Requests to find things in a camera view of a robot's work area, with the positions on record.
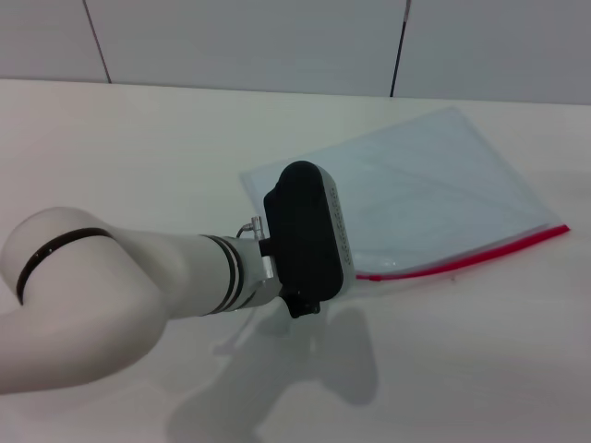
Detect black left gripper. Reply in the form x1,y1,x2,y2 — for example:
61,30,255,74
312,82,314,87
279,285,322,320

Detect clear red-zip document bag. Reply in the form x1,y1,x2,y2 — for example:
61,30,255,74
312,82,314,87
238,105,572,283

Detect pale blue paper sheets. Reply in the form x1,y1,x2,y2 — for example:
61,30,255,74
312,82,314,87
242,108,553,273

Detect black silver wrist camera box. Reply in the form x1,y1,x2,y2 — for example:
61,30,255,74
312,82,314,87
259,160,357,302

